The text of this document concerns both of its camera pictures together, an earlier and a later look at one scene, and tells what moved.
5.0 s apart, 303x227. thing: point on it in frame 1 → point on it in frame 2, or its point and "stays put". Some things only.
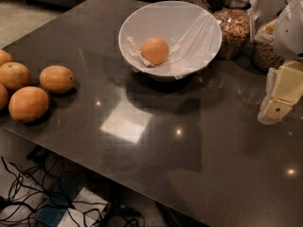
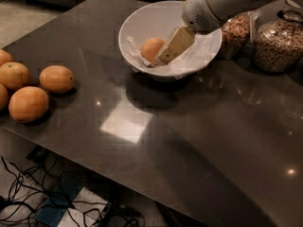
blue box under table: x=59 y=201 stays put
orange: x=15 y=76 stays put
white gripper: x=290 y=35 → x=196 y=12
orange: x=154 y=51 stays put
